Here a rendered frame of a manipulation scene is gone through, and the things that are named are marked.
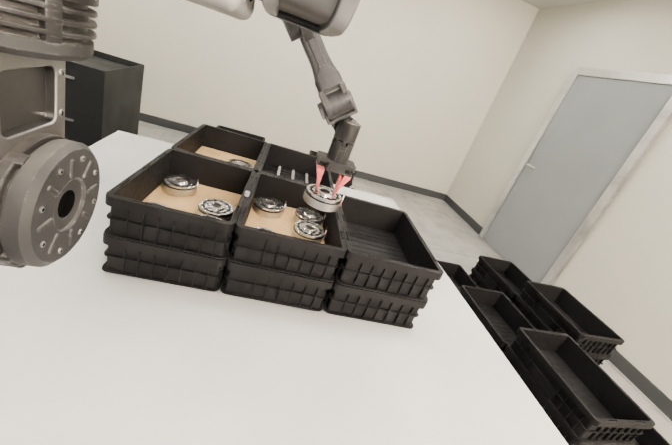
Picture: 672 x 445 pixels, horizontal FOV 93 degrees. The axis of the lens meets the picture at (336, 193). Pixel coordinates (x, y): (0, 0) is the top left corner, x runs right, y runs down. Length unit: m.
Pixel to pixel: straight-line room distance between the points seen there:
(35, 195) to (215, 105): 3.98
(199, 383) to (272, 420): 0.17
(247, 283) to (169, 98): 3.69
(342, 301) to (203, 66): 3.67
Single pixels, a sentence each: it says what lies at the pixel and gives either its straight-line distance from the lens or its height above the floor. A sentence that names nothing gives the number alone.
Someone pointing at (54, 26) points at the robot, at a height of 1.32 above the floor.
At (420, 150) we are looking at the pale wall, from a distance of 4.81.
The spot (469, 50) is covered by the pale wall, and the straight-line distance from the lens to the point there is 4.83.
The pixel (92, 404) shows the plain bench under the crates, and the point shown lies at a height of 0.70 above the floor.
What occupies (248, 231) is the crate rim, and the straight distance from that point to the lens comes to 0.84.
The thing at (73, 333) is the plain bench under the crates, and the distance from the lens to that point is 0.91.
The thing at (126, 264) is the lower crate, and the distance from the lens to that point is 1.00.
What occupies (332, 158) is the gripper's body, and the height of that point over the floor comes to 1.15.
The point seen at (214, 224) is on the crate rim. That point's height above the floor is 0.92.
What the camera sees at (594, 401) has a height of 0.49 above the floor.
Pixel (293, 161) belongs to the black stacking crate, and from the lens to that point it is 1.57.
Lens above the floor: 1.37
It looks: 21 degrees down
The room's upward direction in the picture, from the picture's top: 20 degrees clockwise
